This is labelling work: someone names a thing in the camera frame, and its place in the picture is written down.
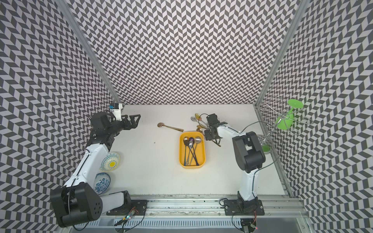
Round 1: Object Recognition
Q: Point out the rainbow gold spoon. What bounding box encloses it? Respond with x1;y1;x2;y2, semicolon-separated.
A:
195;113;208;127

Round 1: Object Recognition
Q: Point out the silver teaspoon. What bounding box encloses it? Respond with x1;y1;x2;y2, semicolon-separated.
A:
190;116;198;122

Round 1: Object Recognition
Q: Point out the plain silver spoon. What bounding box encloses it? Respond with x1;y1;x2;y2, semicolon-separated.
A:
194;136;202;152

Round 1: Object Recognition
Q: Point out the gold handled utensil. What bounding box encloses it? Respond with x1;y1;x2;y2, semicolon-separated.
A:
157;122;184;132

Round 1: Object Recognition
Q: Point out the silver ornate spoon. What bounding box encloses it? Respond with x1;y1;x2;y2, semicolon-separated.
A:
185;140;192;166

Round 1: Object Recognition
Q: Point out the yellow plastic storage box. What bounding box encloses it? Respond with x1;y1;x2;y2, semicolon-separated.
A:
179;131;207;169

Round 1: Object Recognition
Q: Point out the pink blue handled spoon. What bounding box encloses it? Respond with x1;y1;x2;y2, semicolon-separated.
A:
183;136;189;166

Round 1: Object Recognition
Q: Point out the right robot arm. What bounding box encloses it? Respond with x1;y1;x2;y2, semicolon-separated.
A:
205;114;266;209

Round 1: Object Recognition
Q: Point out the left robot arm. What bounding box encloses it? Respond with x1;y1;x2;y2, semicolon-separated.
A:
50;112;141;228

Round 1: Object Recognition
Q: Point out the yellow patterned plate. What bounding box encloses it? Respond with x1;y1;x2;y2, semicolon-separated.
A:
100;152;120;172

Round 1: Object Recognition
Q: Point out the blue patterned bowl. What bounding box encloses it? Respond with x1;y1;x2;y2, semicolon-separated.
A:
93;172;111;195

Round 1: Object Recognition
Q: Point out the green metal cup rack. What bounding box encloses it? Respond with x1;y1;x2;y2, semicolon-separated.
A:
255;99;313;153

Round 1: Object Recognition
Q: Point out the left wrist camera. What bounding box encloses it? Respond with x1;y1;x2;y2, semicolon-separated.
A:
109;103;123;121

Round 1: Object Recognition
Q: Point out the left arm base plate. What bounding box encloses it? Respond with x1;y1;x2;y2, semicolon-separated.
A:
106;200;148;216

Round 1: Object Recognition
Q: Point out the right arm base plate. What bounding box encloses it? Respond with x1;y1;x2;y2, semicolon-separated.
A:
222;199;265;216

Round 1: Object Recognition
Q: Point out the aluminium front rail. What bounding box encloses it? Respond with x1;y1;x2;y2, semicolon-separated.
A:
62;194;309;222

